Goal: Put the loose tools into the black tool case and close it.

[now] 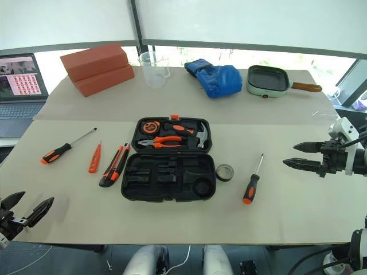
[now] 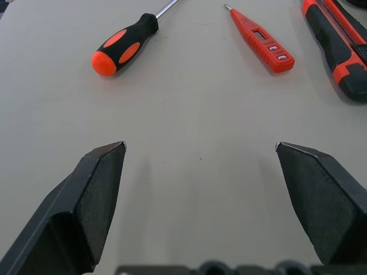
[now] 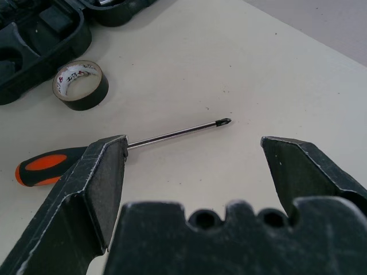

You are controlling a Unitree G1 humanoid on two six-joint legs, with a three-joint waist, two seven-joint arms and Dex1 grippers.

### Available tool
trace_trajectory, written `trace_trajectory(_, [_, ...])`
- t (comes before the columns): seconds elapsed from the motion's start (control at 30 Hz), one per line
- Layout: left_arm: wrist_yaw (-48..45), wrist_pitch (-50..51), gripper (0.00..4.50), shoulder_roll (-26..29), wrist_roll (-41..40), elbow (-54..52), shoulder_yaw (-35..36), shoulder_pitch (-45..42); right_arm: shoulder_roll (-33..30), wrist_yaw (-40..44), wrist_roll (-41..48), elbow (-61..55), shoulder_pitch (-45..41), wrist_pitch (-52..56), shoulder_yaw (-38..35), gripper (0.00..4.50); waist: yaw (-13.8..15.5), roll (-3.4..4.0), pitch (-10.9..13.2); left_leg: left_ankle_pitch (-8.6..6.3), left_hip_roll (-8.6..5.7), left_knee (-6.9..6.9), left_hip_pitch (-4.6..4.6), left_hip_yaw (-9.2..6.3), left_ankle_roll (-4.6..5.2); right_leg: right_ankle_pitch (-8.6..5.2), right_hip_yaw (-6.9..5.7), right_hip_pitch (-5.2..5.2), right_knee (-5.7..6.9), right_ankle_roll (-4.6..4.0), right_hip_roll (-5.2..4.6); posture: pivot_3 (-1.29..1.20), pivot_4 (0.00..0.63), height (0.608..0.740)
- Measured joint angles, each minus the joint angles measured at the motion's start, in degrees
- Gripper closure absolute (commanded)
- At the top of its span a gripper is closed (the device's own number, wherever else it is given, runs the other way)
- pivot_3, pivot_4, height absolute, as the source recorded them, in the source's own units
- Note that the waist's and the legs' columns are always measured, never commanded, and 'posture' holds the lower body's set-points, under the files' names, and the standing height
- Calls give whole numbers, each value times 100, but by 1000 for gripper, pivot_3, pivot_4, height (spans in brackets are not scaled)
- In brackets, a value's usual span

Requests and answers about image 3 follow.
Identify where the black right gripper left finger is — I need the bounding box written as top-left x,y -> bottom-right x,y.
0,133 -> 129,275

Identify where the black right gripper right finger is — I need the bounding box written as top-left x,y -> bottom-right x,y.
260,136 -> 367,220

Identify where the orange black Phillips screwdriver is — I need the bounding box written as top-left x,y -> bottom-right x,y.
14,117 -> 232,187

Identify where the black electrical tape roll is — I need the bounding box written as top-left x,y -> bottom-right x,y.
52,60 -> 110,112

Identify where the black tool case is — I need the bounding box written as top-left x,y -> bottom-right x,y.
0,0 -> 159,106

